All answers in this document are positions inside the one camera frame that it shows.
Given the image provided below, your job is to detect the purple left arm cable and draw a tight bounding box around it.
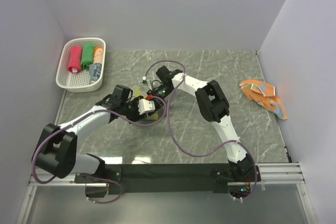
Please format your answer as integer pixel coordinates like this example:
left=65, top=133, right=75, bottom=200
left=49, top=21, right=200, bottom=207
left=31, top=95, right=170, bottom=204

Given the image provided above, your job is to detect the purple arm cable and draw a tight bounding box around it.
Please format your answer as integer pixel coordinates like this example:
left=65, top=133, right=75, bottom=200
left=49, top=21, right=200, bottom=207
left=31, top=95, right=170, bottom=204
left=144, top=60, right=258, bottom=202

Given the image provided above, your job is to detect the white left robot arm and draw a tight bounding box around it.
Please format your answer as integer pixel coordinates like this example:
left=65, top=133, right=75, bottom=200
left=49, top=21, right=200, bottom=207
left=32, top=85, right=154, bottom=184

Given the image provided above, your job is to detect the orange patterned towel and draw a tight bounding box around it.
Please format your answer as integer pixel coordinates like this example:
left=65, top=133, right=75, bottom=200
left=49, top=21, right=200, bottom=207
left=239, top=79, right=288, bottom=120

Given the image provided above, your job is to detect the pink rolled towel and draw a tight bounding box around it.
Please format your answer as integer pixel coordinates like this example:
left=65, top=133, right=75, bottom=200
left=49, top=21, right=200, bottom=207
left=68, top=46, right=82, bottom=73

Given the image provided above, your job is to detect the blue patterned rolled towel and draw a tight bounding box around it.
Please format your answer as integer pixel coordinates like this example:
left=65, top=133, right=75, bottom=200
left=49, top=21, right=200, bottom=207
left=89, top=62, right=102, bottom=84

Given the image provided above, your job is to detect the aluminium rail frame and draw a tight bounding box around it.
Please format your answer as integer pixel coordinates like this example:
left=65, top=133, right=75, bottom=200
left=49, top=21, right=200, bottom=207
left=18, top=87, right=316, bottom=223

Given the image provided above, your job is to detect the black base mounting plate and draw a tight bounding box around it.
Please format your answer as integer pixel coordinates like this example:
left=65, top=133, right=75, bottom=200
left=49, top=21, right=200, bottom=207
left=74, top=163, right=260, bottom=198

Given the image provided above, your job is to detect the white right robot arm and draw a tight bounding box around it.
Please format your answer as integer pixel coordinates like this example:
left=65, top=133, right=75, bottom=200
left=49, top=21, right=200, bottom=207
left=148, top=66, right=258, bottom=182

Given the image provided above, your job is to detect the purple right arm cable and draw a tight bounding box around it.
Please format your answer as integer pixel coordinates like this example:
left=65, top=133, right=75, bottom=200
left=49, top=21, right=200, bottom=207
left=144, top=60, right=258, bottom=202

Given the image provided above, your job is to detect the green rolled towel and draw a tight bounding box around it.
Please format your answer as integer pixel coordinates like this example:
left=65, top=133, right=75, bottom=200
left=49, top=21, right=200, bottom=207
left=80, top=43, right=95, bottom=70

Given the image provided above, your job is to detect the white plastic basket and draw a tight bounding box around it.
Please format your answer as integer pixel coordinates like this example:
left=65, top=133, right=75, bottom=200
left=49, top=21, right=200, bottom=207
left=56, top=38, right=106, bottom=93

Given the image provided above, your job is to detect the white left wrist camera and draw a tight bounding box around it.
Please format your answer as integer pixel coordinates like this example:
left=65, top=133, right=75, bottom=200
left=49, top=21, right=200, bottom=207
left=138, top=99, right=155, bottom=115

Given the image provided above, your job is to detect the orange rolled towel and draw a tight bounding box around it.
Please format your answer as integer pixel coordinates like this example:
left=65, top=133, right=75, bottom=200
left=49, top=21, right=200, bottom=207
left=93, top=47, right=104, bottom=64

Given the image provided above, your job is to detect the grey yellow frog towel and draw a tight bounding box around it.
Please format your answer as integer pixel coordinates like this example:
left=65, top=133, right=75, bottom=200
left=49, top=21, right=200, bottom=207
left=133, top=87, right=159, bottom=121

